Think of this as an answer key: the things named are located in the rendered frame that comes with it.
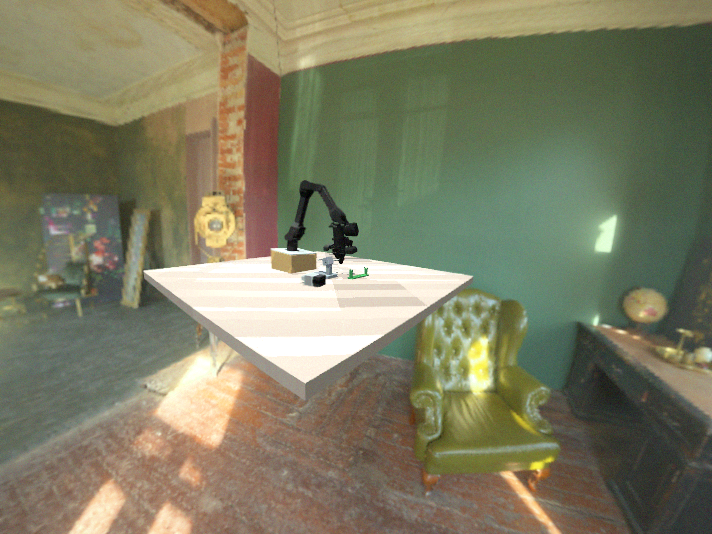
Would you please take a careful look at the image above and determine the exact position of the green cradle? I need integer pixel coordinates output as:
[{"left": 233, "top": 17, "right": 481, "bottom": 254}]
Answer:
[{"left": 347, "top": 267, "right": 369, "bottom": 279}]

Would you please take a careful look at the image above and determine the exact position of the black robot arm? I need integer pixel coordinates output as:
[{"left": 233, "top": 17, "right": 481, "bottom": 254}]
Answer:
[{"left": 284, "top": 180, "right": 359, "bottom": 251}]

